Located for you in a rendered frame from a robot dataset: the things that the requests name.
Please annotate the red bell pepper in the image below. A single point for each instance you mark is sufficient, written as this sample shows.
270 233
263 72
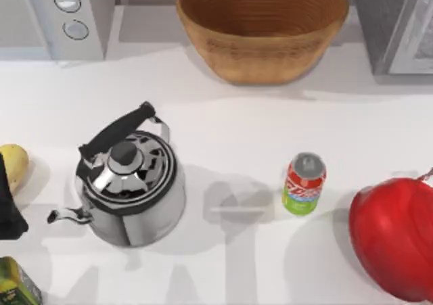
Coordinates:
392 237

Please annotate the grey cabinet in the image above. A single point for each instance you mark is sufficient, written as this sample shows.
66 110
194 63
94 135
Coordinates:
389 24

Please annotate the yellow potato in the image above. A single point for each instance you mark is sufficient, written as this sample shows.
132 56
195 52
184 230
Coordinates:
15 164

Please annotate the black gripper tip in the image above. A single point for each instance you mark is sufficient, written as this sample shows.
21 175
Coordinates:
8 207

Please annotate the round microwave knob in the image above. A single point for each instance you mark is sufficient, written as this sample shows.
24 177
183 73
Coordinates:
67 1
75 29

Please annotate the pale microwave oven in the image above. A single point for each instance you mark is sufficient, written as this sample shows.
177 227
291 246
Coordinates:
40 21

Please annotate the green and yellow box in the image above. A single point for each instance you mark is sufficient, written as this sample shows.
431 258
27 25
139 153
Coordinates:
17 284

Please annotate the brown woven basket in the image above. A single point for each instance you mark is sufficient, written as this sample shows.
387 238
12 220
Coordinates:
260 48

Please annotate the red and green can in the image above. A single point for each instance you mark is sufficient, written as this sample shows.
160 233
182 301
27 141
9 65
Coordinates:
302 190

